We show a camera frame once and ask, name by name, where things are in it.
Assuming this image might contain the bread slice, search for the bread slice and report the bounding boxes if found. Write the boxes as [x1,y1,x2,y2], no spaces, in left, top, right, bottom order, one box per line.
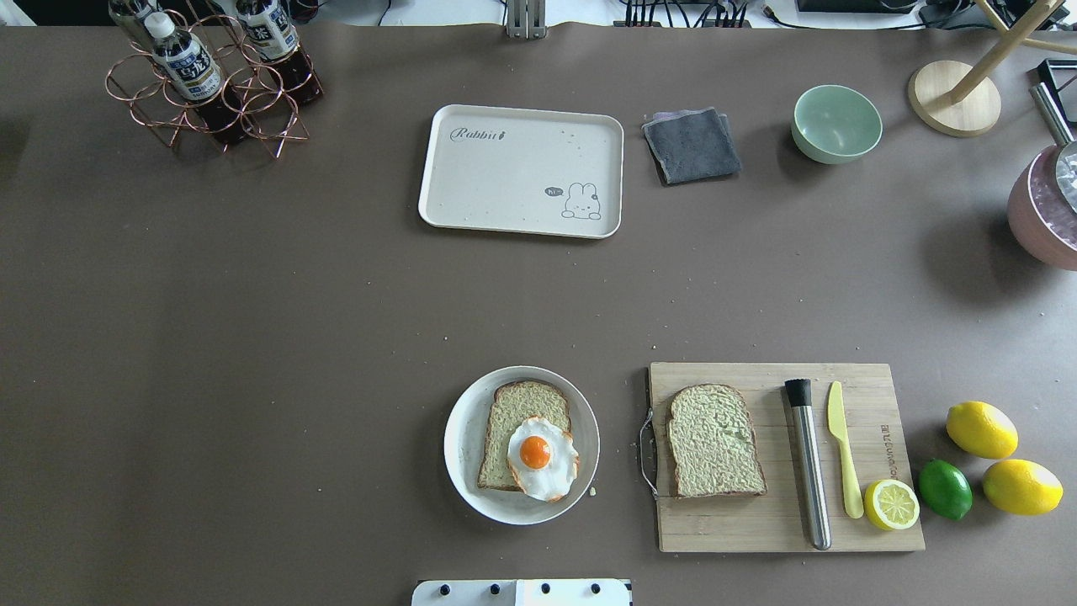
[477,380,572,492]
[666,384,768,498]

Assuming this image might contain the cream rabbit serving tray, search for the cream rabbit serving tray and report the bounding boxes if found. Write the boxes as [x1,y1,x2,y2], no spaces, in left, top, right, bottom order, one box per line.
[416,104,624,239]

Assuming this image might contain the bread slice on plate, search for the bread slice on plate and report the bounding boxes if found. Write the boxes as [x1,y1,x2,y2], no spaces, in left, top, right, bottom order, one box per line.
[477,380,572,492]

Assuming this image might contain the white round plate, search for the white round plate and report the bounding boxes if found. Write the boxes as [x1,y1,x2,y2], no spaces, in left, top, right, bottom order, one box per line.
[443,367,601,525]

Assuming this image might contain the fried egg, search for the fried egg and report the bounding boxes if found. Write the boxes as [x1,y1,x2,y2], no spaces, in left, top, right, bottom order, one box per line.
[507,417,581,502]

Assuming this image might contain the grey folded cloth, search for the grey folded cloth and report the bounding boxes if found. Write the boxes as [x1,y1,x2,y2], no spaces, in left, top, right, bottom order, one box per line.
[642,107,742,185]

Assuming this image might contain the steel muddler black tip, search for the steel muddler black tip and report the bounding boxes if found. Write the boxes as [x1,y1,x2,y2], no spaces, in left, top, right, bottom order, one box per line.
[784,377,833,551]

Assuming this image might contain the wooden cutting board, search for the wooden cutting board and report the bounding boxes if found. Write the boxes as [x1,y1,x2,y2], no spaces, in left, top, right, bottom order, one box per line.
[649,362,926,553]

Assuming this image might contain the mint green bowl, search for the mint green bowl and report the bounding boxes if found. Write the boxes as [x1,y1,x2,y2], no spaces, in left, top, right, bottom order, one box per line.
[791,84,883,165]

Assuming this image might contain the yellow plastic knife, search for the yellow plastic knife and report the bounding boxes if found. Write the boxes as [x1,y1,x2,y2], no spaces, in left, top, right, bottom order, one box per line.
[826,382,864,520]

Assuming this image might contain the right tea bottle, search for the right tea bottle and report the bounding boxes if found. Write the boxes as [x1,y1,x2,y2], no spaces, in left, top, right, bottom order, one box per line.
[236,1,323,105]

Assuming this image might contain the tea bottle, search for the tea bottle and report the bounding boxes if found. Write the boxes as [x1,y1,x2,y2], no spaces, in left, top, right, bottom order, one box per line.
[236,1,323,105]
[108,0,160,53]
[143,11,247,145]

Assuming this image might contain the half lemon slice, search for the half lemon slice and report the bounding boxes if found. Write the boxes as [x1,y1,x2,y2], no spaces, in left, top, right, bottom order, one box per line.
[864,479,920,532]

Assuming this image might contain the front tea bottle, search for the front tea bottle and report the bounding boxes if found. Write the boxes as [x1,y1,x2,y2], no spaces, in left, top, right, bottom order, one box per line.
[143,11,247,145]

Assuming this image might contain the green lime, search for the green lime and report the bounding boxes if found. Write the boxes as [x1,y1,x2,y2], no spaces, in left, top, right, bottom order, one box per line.
[917,459,974,521]

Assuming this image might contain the upper whole lemon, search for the upper whole lemon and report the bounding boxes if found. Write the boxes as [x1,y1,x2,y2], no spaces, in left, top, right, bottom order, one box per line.
[946,401,1019,460]

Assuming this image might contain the whole lemon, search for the whole lemon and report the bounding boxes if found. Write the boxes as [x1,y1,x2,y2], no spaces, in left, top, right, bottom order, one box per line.
[946,401,1019,460]
[982,459,1064,515]

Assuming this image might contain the wooden mug tree stand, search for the wooden mug tree stand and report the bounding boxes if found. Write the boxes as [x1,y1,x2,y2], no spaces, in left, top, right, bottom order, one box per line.
[907,1,1076,137]

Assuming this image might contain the back left tea bottle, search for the back left tea bottle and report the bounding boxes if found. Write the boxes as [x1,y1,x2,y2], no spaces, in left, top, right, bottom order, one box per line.
[108,0,160,53]

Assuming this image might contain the pink bowl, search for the pink bowl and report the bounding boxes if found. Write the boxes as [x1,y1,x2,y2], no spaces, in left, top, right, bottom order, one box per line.
[1007,145,1076,271]

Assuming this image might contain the lower whole lemon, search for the lower whole lemon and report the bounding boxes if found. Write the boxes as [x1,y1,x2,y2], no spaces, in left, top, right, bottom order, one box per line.
[982,459,1064,515]

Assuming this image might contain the metal scoop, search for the metal scoop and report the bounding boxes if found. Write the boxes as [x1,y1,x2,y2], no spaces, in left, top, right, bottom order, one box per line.
[1030,82,1076,212]

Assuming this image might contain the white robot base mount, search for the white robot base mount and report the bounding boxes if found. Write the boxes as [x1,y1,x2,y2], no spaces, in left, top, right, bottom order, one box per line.
[411,578,634,605]

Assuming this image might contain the copper wire bottle rack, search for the copper wire bottle rack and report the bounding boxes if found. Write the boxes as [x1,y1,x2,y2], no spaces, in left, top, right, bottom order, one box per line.
[104,1,316,157]

